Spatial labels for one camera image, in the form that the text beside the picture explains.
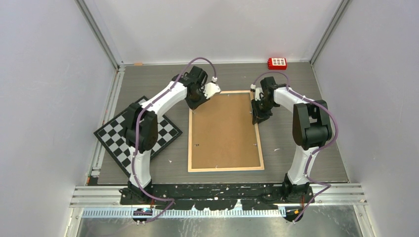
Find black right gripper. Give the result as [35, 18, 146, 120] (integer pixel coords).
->
[251, 98, 276, 125]

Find blue picture frame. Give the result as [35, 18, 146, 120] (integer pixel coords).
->
[188, 90, 264, 173]

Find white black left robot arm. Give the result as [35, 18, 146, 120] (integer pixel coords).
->
[122, 66, 210, 204]

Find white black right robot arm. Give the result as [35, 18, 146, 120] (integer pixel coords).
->
[250, 77, 332, 203]

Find red toy brick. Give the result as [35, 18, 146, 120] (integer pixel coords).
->
[267, 57, 288, 70]

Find black white chessboard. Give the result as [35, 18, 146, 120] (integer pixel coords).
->
[93, 109, 183, 178]

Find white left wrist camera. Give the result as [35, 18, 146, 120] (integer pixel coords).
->
[203, 77, 221, 99]

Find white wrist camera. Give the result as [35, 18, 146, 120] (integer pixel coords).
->
[203, 77, 221, 99]
[250, 84, 264, 101]

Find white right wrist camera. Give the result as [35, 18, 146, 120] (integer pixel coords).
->
[250, 84, 264, 101]

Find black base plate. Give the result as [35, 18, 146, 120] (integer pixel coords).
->
[119, 183, 314, 211]

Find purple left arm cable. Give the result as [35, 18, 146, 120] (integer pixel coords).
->
[130, 57, 218, 226]

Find aluminium front rail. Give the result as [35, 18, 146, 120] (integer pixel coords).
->
[70, 183, 367, 219]

